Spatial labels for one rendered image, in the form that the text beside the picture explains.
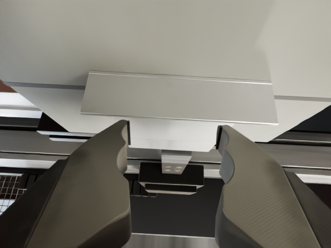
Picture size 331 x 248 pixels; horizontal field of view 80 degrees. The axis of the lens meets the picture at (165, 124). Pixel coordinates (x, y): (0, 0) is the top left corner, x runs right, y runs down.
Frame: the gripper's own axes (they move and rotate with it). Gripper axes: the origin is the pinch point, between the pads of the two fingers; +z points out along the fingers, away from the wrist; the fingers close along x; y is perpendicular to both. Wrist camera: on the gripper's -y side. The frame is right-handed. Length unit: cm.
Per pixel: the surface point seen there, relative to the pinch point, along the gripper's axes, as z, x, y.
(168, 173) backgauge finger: 16.6, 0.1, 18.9
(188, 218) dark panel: 30, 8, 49
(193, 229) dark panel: 28, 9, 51
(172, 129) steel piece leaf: 2.6, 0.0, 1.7
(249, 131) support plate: 2.9, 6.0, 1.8
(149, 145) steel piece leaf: 5.9, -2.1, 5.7
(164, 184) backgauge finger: 16.3, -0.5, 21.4
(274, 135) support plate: 3.2, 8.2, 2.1
